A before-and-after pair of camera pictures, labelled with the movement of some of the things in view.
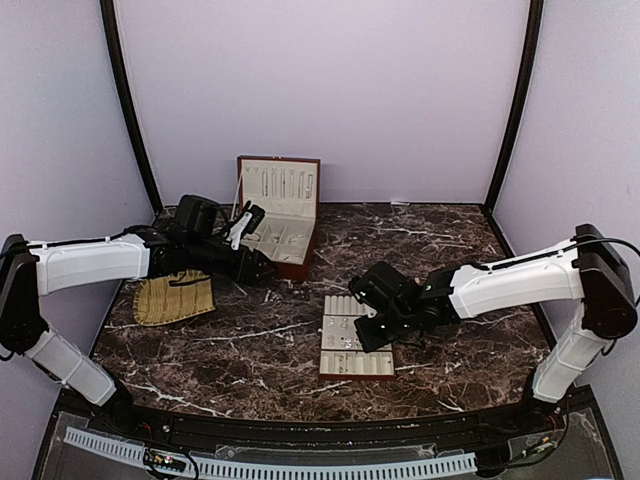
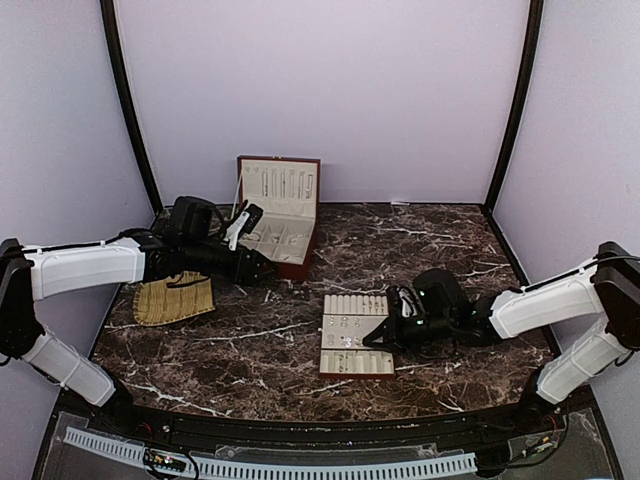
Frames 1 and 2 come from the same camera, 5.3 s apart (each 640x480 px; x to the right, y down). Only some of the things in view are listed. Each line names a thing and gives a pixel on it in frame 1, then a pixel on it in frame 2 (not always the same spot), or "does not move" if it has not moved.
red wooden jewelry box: [289, 191] does not move
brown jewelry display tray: [343, 354] does not move
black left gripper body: [244, 276] does not move
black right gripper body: [375, 339] to [409, 336]
